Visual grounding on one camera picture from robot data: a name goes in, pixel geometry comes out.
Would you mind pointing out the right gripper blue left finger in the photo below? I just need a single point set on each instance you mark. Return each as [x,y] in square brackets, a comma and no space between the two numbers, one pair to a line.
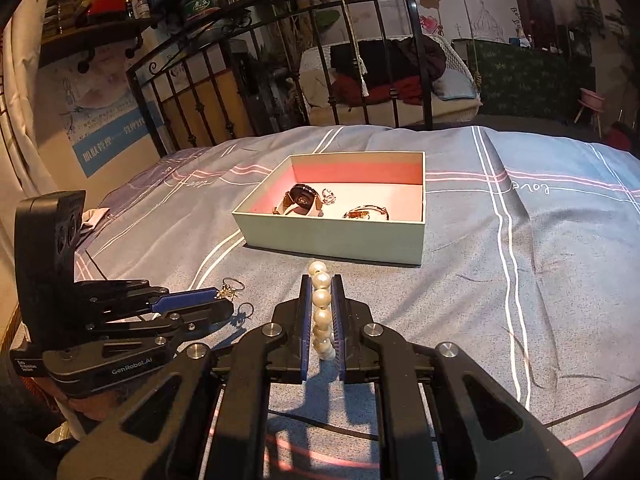
[303,330]

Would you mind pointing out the red blanket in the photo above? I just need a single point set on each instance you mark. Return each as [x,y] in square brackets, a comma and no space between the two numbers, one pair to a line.
[347,91]

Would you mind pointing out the dark clothes pile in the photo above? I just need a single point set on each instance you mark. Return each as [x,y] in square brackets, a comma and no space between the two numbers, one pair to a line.
[395,59]

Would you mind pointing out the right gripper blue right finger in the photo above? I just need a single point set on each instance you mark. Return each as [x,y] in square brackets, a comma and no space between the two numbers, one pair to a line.
[338,318]

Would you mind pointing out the black smart watch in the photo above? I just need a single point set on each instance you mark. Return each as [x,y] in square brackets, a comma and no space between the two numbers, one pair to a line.
[301,200]

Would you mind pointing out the pink stool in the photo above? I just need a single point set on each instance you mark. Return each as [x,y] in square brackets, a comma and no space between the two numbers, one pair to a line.
[590,100]

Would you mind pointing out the open cardboard jewelry box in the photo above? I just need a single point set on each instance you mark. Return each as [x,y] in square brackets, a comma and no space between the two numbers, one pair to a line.
[392,179]

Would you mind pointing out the white wicker swing chair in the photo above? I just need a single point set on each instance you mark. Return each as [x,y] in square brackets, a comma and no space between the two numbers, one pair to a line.
[393,81]

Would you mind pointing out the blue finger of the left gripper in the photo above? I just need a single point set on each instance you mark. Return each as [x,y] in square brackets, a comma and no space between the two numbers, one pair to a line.
[180,300]
[202,317]

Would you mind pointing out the gold pendant earring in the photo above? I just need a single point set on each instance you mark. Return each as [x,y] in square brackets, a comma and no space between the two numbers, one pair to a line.
[230,289]

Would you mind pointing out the wooden wall shelf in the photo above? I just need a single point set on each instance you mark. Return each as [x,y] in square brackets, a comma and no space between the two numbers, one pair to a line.
[88,39]

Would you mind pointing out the grey striped bed sheet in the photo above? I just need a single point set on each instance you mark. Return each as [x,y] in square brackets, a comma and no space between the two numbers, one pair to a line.
[530,258]

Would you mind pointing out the gold bangle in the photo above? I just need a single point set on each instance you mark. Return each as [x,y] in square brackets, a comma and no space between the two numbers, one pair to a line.
[367,212]

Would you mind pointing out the silver hoop earring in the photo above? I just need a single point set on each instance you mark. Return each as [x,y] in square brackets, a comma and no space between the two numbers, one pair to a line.
[245,309]

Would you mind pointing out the black iron bed frame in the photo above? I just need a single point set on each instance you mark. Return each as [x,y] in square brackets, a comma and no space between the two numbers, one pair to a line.
[238,71]

